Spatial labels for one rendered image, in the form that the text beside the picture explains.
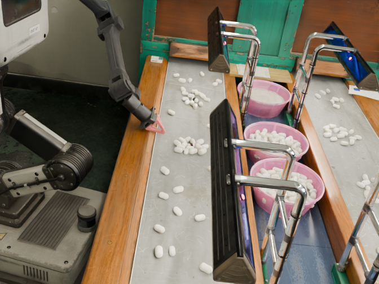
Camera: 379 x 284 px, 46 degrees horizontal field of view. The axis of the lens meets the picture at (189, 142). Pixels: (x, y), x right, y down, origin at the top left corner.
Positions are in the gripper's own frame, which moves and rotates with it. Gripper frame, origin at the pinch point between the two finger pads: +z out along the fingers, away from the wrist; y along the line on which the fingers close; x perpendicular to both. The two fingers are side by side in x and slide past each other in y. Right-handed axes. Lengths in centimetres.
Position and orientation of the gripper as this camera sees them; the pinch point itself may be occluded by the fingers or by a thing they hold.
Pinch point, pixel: (163, 131)
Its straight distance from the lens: 180.1
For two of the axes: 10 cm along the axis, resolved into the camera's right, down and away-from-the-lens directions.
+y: 0.4, -5.1, 8.6
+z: 6.9, 6.3, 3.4
